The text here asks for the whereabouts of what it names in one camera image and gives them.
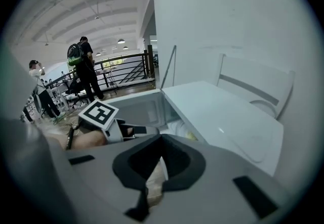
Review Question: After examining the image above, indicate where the black office chair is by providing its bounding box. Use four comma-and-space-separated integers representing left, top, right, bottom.
64, 76, 88, 104

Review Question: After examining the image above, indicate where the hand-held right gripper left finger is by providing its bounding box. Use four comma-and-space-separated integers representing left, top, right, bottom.
48, 133, 163, 224

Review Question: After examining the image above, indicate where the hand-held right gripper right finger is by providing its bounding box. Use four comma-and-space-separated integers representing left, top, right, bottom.
148, 133, 292, 224

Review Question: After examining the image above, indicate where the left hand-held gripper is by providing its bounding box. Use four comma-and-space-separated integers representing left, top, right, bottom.
78, 100, 160, 145

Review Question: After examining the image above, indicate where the person's left forearm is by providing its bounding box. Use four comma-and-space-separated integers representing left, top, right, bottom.
45, 130, 107, 151

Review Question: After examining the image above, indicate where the white chair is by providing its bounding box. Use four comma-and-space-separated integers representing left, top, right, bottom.
216, 53, 296, 120

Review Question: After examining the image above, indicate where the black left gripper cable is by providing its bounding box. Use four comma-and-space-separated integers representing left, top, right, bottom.
65, 123, 81, 151

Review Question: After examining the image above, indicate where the black metal railing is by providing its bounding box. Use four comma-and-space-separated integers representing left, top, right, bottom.
50, 44, 155, 92

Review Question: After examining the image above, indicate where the white microwave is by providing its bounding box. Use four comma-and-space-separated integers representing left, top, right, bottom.
108, 80, 285, 177

